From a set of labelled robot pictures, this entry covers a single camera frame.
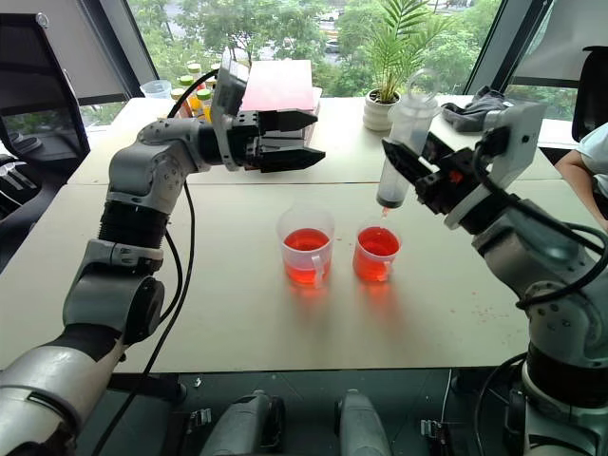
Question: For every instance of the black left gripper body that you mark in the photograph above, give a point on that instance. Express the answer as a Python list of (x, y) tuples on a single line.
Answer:
[(244, 142)]

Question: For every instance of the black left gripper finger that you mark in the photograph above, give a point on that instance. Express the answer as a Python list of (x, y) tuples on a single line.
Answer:
[(290, 159), (285, 122)]

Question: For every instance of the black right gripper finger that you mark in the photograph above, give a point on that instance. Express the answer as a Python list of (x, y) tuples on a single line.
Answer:
[(437, 149), (404, 161)]

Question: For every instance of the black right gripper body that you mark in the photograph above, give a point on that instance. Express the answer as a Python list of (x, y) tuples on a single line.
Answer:
[(451, 183)]

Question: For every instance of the large clear plastic syringe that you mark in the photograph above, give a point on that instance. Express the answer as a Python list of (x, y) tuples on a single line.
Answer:
[(408, 121)]

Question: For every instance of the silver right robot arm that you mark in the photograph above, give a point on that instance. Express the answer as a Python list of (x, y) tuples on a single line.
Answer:
[(546, 266)]

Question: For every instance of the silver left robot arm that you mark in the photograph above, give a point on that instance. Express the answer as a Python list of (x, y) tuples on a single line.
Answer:
[(138, 166)]

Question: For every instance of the large clear cup red liquid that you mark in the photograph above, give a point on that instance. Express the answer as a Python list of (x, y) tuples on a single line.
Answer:
[(306, 247)]

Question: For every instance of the small clear cup red liquid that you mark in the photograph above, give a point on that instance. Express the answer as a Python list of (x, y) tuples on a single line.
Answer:
[(376, 254)]

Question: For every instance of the empty clear plastic cup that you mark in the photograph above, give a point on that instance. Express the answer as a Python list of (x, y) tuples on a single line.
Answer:
[(157, 89)]

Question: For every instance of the pink red box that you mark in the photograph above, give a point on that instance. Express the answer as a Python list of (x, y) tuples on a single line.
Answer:
[(280, 88)]

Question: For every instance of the dark grey cloth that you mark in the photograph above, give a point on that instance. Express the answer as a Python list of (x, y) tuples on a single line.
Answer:
[(470, 111)]

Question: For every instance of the green palm in white pot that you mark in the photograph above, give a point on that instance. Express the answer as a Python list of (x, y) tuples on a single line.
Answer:
[(382, 111)]

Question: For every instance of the orange juice bottle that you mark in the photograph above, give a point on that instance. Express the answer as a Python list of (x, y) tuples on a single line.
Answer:
[(204, 104)]

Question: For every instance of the person in light shirt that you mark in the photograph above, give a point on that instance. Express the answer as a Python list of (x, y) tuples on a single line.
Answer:
[(582, 171)]

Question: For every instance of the black chair backrest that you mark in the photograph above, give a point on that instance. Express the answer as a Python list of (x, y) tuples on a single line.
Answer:
[(591, 95)]

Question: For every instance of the black office chair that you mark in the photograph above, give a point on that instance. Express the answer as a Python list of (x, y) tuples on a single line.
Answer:
[(33, 95)]

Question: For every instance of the grey rounded robot leg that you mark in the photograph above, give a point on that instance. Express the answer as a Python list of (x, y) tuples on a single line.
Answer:
[(247, 425), (361, 425)]

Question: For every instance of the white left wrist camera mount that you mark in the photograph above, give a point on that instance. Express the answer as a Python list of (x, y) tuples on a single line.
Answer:
[(227, 90)]

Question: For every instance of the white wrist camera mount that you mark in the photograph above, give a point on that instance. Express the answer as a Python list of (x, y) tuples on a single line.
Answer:
[(227, 90), (518, 142)]

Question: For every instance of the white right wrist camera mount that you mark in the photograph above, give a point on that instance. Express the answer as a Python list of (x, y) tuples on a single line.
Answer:
[(518, 142)]

